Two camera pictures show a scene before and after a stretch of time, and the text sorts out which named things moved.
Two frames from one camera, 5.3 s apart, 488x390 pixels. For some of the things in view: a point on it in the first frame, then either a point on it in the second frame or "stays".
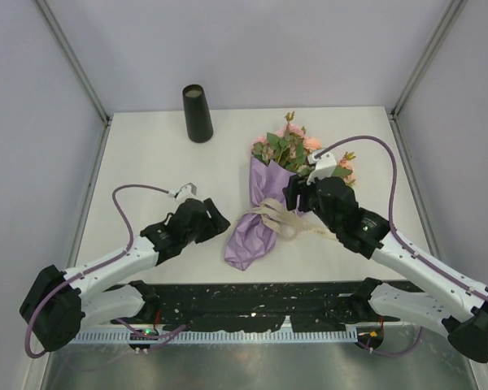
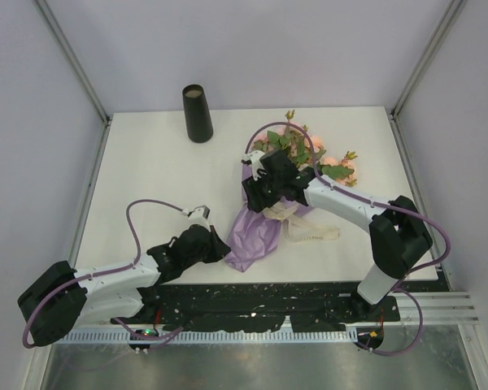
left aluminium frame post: (66, 46) stays
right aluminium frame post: (450, 18) stays
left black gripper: (216, 223) → (219, 247)
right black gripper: (298, 185) → (257, 201)
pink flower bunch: (292, 146) stays
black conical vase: (199, 123) stays
